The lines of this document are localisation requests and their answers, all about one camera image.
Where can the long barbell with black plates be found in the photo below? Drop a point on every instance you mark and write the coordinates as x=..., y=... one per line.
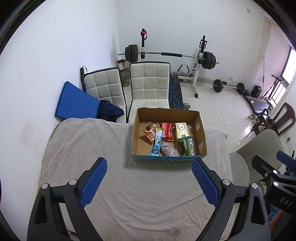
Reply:
x=171, y=54

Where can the dark wooden chair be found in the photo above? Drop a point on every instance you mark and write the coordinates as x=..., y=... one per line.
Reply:
x=285, y=118

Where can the small wooden stool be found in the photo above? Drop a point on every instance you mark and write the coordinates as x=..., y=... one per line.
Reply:
x=121, y=63

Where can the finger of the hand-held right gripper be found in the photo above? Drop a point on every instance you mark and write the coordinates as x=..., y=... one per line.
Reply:
x=286, y=158
x=263, y=166

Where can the black speaker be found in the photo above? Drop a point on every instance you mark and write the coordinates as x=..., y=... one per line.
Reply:
x=257, y=91

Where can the pair of light shoes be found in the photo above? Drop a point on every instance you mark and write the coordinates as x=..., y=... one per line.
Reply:
x=254, y=117

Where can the dark blue bag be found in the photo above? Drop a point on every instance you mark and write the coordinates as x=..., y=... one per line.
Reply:
x=109, y=111

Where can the thin black pole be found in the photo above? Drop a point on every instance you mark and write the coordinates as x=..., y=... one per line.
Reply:
x=263, y=74

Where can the pink cloth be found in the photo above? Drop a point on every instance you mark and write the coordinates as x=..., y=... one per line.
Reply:
x=168, y=149

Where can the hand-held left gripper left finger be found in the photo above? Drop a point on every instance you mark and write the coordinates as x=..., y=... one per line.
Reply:
x=93, y=183

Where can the loose black weight plates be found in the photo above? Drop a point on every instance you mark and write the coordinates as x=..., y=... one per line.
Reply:
x=247, y=92

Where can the yellow tissue pack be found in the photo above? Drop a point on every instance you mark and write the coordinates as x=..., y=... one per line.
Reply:
x=181, y=129

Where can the red snack packet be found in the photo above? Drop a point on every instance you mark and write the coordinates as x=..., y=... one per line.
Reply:
x=168, y=131

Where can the black and blue weight bench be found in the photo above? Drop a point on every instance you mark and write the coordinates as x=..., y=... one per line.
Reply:
x=175, y=92

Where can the white padded chair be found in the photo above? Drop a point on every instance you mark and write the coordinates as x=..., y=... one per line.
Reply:
x=149, y=85
x=104, y=85

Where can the grey plastic chair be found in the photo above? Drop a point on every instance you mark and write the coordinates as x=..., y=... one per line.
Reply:
x=256, y=153

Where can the blue foam mat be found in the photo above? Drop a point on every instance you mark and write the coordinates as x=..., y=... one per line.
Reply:
x=74, y=102

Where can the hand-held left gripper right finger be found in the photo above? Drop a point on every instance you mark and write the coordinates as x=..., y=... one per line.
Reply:
x=204, y=182

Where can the blue and white packet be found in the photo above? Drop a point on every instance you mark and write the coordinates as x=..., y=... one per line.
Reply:
x=157, y=141

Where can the white barbell rack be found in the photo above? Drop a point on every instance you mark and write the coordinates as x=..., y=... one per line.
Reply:
x=194, y=81

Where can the short barbell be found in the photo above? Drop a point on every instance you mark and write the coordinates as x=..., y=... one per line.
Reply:
x=229, y=87

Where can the orange snack packet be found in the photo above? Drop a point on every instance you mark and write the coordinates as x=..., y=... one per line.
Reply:
x=150, y=134

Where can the person's right forearm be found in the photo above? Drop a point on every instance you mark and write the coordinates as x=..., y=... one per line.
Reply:
x=276, y=222

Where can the treadmill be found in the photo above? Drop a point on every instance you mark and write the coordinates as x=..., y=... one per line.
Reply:
x=257, y=103

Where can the grey curved exercise equipment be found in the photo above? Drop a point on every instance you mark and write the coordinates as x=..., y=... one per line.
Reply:
x=183, y=69

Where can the green snack packet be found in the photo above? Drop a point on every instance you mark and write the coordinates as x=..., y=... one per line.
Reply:
x=186, y=146

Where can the clear water jug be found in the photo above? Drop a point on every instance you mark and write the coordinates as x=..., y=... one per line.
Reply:
x=125, y=80

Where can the cardboard box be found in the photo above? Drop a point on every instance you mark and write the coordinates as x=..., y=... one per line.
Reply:
x=141, y=139

